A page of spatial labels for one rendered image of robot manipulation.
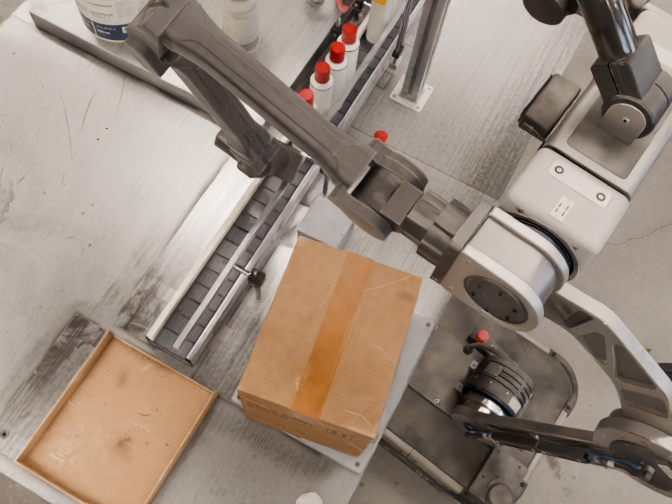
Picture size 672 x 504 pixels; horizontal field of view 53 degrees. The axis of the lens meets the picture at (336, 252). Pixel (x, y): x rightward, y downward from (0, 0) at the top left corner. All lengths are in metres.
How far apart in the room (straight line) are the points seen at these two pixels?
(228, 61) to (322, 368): 0.54
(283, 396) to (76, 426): 0.50
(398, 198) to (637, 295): 1.90
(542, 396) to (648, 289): 0.74
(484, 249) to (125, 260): 0.93
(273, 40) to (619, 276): 1.56
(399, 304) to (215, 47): 0.56
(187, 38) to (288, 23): 0.95
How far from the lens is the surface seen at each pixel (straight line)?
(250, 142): 1.21
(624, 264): 2.73
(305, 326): 1.18
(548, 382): 2.21
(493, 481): 2.06
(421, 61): 1.66
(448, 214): 0.87
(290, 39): 1.80
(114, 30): 1.80
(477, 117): 1.79
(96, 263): 1.59
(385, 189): 0.90
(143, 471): 1.45
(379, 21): 1.74
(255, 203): 1.54
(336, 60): 1.53
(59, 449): 1.49
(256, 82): 0.89
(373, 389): 1.16
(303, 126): 0.89
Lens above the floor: 2.25
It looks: 66 degrees down
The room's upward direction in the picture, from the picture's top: 10 degrees clockwise
